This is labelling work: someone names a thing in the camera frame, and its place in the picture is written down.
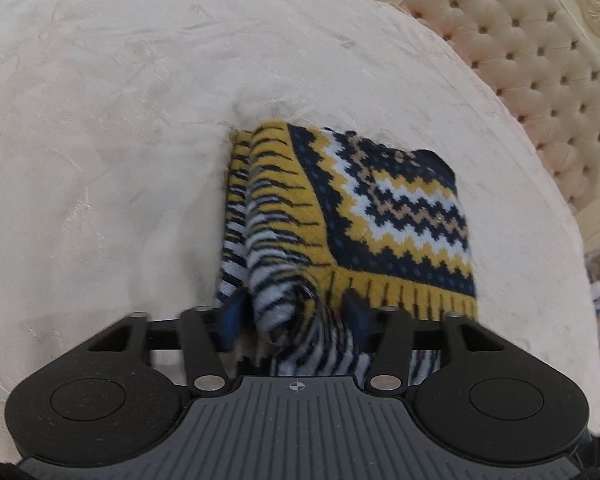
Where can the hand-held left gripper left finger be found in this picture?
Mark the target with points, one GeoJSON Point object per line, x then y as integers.
{"type": "Point", "coordinates": [230, 321]}

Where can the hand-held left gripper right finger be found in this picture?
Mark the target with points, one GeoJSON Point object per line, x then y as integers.
{"type": "Point", "coordinates": [357, 321]}

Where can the navy yellow zigzag knit sweater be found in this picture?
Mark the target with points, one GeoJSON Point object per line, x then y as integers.
{"type": "Point", "coordinates": [380, 210]}

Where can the white bedspread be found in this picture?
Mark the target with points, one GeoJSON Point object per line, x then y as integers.
{"type": "Point", "coordinates": [105, 110]}

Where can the cream tufted headboard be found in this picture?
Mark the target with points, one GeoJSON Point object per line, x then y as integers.
{"type": "Point", "coordinates": [540, 60]}

